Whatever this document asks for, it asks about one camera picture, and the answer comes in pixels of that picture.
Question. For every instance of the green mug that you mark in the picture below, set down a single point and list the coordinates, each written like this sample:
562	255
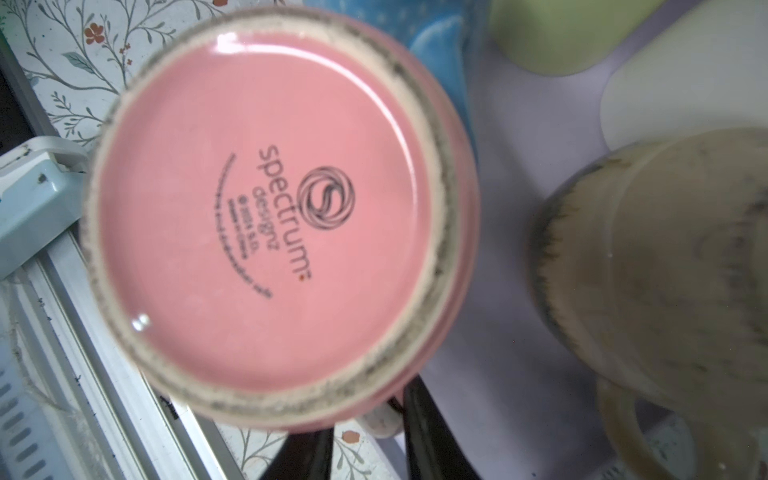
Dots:
564	37

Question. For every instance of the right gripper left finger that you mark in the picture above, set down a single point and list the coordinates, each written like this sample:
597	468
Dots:
303	456

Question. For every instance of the lavender tray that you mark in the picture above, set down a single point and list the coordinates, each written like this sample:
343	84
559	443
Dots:
518	403

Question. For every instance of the pink ghost mug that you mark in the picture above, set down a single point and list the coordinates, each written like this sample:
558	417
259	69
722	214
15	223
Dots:
281	218

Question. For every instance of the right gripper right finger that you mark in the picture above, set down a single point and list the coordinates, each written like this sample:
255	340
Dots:
431	450

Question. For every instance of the beige speckled mug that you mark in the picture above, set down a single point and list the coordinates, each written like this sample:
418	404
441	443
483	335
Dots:
650	265

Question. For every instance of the white mug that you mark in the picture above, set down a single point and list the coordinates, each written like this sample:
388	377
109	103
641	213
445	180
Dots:
708	70

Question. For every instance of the blue mug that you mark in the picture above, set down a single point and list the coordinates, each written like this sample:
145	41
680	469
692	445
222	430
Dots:
441	34

